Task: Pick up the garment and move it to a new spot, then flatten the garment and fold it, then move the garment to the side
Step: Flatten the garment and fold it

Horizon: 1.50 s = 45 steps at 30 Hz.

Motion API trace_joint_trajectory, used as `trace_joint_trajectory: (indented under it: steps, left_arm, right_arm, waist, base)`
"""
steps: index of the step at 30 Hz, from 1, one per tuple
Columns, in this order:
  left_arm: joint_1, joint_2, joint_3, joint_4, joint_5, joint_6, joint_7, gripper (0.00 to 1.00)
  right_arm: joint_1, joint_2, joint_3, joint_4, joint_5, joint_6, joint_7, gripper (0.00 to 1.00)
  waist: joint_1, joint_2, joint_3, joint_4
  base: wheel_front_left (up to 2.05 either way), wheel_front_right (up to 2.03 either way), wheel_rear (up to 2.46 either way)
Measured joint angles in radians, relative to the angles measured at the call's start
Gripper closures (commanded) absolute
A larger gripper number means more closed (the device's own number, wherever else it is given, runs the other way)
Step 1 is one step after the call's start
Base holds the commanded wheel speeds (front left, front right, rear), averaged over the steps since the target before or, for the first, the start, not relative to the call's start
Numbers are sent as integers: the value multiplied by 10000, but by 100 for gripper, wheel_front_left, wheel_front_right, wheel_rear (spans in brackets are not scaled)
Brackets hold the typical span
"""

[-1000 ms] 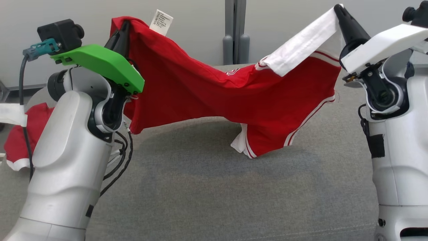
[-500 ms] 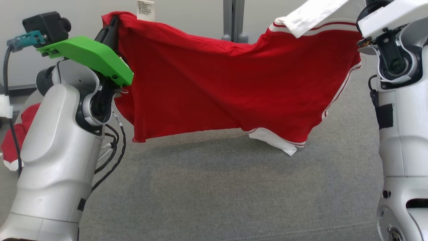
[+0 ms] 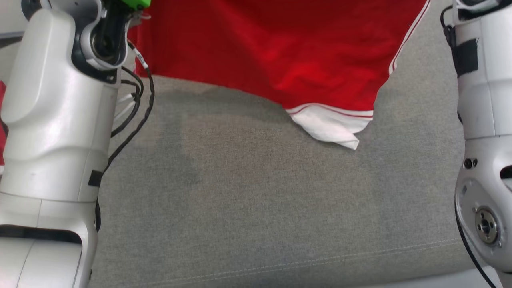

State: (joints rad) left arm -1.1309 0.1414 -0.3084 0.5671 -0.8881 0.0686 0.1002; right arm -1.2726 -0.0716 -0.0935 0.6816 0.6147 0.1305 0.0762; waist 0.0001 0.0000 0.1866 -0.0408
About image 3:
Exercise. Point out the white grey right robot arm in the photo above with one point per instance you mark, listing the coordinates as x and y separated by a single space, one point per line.
488 120

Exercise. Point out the red white-striped shorts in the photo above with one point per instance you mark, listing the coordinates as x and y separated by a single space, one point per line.
2 120

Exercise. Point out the red white sports shirt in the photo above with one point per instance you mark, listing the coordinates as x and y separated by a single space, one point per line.
260 48

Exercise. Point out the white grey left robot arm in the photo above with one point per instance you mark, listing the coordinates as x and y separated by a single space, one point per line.
52 140

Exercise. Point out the grey fabric sofa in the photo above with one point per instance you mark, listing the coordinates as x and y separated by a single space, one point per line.
260 200

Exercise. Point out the left gripper green bracket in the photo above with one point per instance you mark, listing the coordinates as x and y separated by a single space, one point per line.
136 3

